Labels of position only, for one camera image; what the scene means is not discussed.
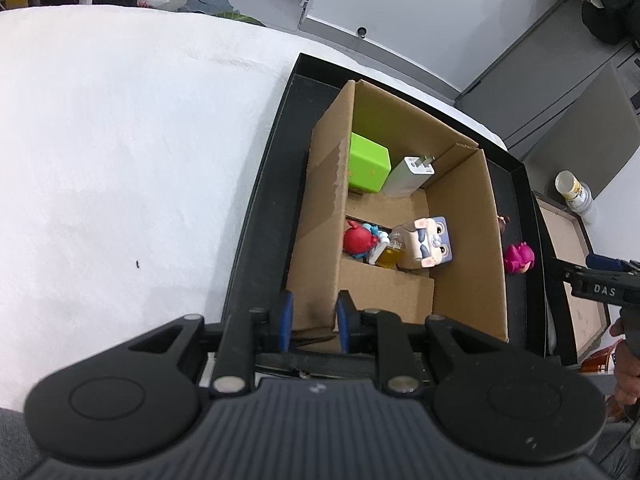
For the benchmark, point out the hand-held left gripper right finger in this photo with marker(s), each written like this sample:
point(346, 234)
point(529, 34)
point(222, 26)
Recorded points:
point(344, 317)

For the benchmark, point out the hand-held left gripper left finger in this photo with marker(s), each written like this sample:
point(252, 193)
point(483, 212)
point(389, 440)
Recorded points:
point(286, 312)

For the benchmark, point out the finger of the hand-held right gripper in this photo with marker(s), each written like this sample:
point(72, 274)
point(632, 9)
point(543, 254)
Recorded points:
point(605, 287)
point(607, 262)

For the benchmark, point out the small yellow perfume bottle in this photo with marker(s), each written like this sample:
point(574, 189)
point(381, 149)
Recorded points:
point(389, 256)

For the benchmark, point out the red blue toy figure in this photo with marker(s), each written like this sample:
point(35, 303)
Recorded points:
point(356, 240)

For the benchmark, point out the black tray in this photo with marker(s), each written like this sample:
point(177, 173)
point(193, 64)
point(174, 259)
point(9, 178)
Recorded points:
point(270, 210)

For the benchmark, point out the grey rabbit cube figure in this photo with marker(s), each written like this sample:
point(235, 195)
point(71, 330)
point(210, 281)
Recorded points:
point(430, 242)

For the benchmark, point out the brown cardboard box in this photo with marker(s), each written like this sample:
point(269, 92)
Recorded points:
point(460, 270)

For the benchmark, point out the white plug charger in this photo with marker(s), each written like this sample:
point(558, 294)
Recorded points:
point(405, 177)

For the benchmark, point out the person's right hand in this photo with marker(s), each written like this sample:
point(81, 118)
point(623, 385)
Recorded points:
point(629, 380)

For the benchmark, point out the black framed brown board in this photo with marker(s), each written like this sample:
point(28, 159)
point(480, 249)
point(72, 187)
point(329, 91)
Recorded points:
point(570, 240)

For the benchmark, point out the orange object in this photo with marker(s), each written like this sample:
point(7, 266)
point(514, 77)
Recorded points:
point(596, 360)

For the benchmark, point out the clear bottle yellow label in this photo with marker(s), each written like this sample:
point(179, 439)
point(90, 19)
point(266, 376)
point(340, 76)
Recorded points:
point(575, 195)

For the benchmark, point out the pink dinosaur doll figure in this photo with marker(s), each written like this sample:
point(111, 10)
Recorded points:
point(519, 258)

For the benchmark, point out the green cube box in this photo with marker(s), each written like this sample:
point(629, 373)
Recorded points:
point(369, 162)

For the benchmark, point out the green printed cushion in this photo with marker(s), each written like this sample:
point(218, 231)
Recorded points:
point(240, 18)

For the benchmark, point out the person's grey clothing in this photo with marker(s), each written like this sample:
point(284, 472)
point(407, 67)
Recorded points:
point(11, 442)

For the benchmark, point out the blue jeans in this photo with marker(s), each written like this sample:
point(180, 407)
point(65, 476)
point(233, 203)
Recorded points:
point(212, 6)

